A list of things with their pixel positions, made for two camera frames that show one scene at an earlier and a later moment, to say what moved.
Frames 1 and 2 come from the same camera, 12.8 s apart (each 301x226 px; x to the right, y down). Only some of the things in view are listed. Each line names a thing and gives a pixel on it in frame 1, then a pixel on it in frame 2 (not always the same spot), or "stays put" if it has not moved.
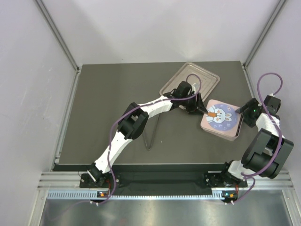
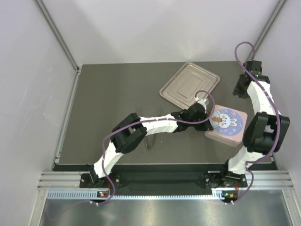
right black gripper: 253,103 → 237,92
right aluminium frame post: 264,33 stays put
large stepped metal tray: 194,73 stays put
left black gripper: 198,104 → 206,126
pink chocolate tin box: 226,124 → 231,135
